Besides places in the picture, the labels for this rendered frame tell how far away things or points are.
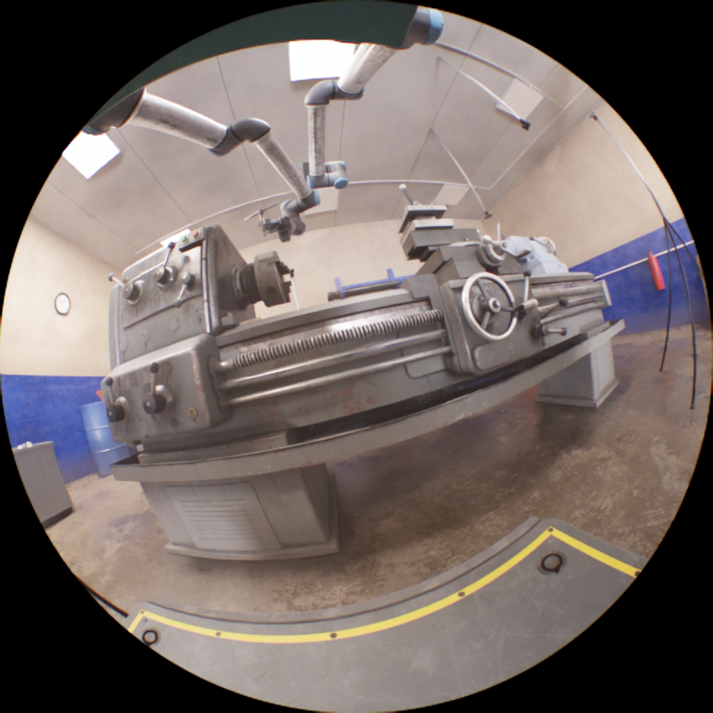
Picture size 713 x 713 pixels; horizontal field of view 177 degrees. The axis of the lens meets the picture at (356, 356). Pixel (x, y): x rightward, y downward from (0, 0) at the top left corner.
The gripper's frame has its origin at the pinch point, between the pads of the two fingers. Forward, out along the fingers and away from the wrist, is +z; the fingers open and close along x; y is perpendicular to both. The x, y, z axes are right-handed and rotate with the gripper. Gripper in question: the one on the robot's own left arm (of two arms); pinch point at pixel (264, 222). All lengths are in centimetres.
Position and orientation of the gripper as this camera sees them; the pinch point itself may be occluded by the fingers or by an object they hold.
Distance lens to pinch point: 115.9
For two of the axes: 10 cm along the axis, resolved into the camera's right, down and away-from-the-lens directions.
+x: 9.4, -0.8, -3.4
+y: -2.0, -9.2, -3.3
